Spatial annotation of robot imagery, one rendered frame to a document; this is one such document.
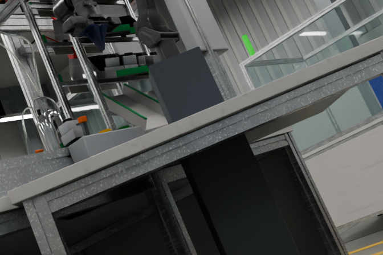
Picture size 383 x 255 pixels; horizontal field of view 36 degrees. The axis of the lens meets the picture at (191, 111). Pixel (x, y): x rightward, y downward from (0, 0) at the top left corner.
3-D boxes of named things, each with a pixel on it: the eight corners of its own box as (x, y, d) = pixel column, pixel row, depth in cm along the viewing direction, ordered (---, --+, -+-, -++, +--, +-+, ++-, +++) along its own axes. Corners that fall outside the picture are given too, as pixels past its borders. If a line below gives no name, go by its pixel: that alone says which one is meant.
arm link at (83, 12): (112, -1, 180) (100, 9, 183) (64, -4, 165) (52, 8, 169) (122, 23, 178) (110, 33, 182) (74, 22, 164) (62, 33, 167)
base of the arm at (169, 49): (184, 56, 153) (175, 35, 154) (162, 65, 152) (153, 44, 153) (184, 64, 160) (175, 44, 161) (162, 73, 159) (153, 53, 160)
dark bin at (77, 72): (148, 72, 199) (145, 50, 198) (117, 78, 190) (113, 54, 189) (101, 74, 220) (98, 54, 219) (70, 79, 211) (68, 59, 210)
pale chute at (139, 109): (175, 123, 194) (176, 110, 192) (144, 131, 185) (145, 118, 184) (123, 94, 212) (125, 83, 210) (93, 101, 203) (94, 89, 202)
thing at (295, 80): (407, 39, 128) (401, 27, 129) (11, 205, 116) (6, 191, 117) (323, 111, 196) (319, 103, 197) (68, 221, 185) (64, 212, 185)
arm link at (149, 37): (182, 39, 159) (172, 19, 160) (160, 40, 151) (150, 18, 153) (165, 51, 162) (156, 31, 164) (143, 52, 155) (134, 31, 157)
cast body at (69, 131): (87, 135, 175) (78, 114, 177) (76, 138, 172) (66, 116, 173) (71, 146, 180) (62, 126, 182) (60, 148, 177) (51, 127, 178)
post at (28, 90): (97, 228, 302) (4, -6, 328) (84, 233, 295) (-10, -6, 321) (92, 231, 305) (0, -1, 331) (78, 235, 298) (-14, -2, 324)
